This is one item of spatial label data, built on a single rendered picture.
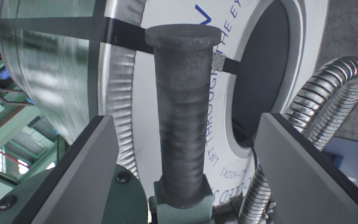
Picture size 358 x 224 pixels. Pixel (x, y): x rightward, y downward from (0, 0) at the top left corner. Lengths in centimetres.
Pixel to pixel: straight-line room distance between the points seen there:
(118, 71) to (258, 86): 83
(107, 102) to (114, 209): 15
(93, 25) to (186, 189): 24
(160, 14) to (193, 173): 24
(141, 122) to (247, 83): 79
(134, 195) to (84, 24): 25
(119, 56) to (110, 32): 3
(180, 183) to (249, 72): 95
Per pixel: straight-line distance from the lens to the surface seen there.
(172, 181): 16
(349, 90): 23
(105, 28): 29
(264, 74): 105
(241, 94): 106
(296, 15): 89
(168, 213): 20
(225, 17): 46
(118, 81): 30
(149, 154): 38
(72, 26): 39
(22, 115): 519
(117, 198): 22
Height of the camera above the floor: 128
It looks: 20 degrees down
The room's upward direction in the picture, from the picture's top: 139 degrees counter-clockwise
